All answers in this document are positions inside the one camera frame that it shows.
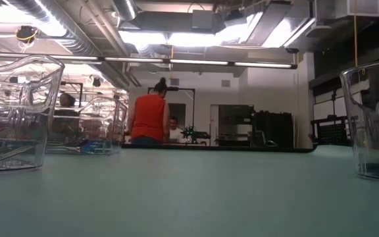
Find silver ribbed ventilation duct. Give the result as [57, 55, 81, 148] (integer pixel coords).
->
[112, 0, 138, 21]

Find person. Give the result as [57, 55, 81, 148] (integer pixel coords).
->
[126, 77, 171, 145]
[49, 92, 80, 139]
[168, 117, 188, 144]

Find black perforated cart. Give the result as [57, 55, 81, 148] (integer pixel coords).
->
[310, 115, 350, 146]

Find grey shelving rack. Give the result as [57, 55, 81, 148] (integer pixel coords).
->
[218, 105, 255, 147]

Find green table mat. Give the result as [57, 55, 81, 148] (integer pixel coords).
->
[0, 144, 379, 237]

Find iridescent rainbow metal fork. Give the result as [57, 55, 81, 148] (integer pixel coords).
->
[80, 140, 111, 154]

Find white ceiling duct box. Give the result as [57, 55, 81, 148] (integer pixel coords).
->
[303, 0, 379, 37]

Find black table frame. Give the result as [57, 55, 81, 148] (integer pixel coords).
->
[122, 142, 318, 154]

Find clear plastic bin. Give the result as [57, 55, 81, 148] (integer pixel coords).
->
[340, 57, 379, 182]
[46, 96, 130, 155]
[0, 54, 65, 174]

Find yellow cable reel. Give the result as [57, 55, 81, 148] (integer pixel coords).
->
[14, 25, 39, 53]

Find yellow hanging cord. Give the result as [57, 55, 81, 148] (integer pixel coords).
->
[353, 0, 359, 66]

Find black cabinet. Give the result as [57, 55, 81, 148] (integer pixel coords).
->
[253, 111, 295, 149]

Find grey ceiling unit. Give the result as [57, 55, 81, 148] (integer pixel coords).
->
[191, 9, 225, 34]

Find long ceiling light strip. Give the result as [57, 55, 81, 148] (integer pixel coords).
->
[0, 52, 298, 70]

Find distant wooden table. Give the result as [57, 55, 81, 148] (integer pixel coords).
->
[168, 140, 210, 147]

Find black gantry frame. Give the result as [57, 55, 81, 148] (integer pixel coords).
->
[146, 86, 196, 139]

